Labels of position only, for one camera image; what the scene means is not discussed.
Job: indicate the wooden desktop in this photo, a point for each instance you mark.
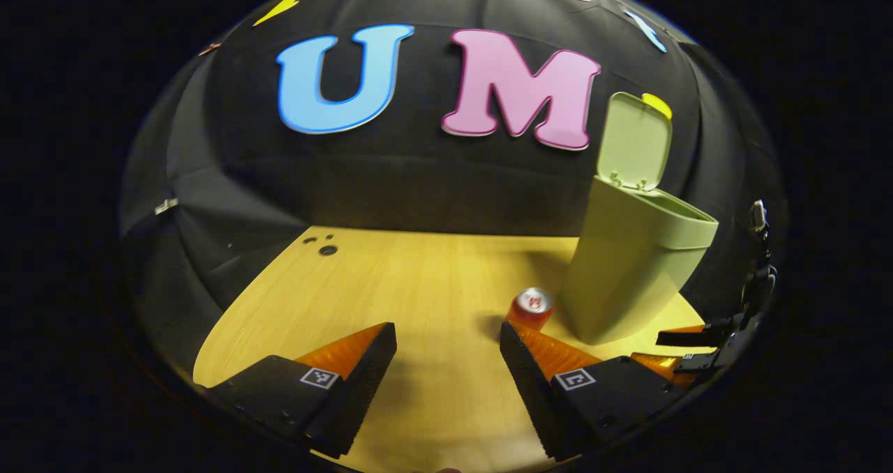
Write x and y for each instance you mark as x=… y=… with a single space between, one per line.
x=418 y=284

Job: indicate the orange pop can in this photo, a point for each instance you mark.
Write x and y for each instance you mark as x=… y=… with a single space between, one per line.
x=531 y=305

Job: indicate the small copper clip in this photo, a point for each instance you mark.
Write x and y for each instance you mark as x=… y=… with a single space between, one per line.
x=209 y=49

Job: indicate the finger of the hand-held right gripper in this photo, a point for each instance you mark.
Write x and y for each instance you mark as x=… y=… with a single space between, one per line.
x=698 y=336
x=691 y=370

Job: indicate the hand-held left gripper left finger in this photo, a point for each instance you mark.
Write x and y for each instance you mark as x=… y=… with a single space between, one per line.
x=352 y=396

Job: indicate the black backdrop cloth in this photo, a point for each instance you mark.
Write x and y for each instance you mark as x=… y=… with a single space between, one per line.
x=418 y=180

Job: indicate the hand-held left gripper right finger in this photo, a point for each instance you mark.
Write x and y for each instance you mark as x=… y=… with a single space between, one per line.
x=534 y=396

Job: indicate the green desktop garbage bin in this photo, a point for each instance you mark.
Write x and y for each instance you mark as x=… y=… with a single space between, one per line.
x=628 y=271

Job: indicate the small silver clip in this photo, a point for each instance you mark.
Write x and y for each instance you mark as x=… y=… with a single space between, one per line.
x=166 y=206

